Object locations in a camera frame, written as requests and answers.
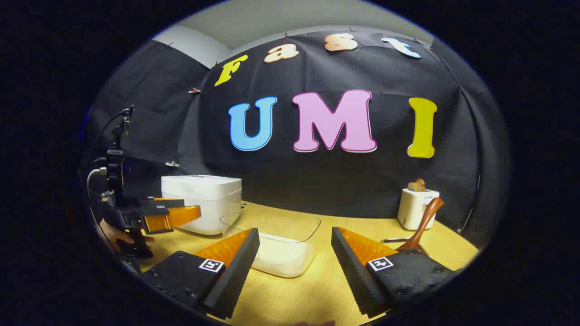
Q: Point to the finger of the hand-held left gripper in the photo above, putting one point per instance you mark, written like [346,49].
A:
[158,203]
[172,219]

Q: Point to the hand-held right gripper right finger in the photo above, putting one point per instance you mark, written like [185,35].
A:
[358,276]

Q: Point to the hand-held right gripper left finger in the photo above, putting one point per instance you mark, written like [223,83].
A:
[235,276]

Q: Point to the white rice cooker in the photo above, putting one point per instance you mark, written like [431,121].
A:
[204,190]

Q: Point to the white rice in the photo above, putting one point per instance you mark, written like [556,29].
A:
[285,258]

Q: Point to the brown wooden spoon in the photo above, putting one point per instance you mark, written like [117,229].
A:
[426,222]

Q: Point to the silver clip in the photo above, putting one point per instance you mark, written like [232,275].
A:
[172,164]

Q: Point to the clear glass dish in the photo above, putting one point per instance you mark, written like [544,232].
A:
[290,224]

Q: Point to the white toaster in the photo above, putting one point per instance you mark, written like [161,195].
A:
[414,208]

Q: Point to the black backdrop cloth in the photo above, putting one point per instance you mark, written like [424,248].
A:
[340,181]

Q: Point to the brown bread slice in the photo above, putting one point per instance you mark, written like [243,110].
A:
[421,184]
[412,185]

